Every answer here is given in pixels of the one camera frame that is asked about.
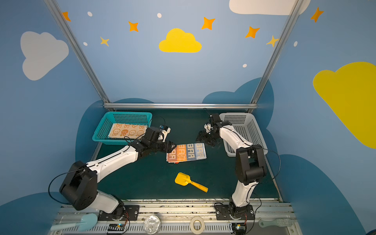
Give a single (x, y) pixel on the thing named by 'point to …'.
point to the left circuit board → (115, 228)
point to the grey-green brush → (278, 222)
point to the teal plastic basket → (103, 129)
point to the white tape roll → (194, 231)
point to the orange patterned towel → (126, 130)
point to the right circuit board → (239, 228)
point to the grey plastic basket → (245, 123)
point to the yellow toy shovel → (184, 179)
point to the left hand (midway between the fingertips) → (172, 142)
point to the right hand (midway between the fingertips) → (201, 140)
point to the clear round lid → (152, 224)
